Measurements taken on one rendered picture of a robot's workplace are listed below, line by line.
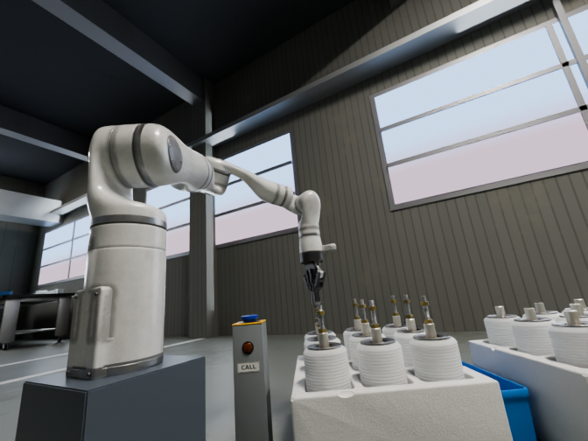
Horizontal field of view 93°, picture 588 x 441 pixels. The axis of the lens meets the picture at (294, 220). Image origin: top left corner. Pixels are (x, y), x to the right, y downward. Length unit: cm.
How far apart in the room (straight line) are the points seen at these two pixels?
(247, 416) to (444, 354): 43
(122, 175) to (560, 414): 93
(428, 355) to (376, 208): 211
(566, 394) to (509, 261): 179
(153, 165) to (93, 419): 28
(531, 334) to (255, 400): 68
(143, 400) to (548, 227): 255
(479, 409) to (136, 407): 57
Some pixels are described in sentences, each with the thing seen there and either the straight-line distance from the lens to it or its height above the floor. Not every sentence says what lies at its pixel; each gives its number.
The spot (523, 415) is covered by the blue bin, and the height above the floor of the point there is 7.
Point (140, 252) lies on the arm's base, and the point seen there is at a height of 43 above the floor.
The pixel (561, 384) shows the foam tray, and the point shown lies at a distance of 85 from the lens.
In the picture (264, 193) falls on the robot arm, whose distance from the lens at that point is 88.
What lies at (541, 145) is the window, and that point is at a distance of 277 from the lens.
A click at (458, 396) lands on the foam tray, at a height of 16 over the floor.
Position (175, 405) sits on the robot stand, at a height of 26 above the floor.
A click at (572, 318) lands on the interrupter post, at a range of 88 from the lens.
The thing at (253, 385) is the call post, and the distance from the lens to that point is 72.
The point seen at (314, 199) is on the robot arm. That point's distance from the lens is 92.
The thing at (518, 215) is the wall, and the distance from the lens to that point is 262.
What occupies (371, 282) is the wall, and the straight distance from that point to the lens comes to 264.
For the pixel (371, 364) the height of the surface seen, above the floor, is 22.
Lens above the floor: 37
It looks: 15 degrees up
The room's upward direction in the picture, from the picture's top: 5 degrees counter-clockwise
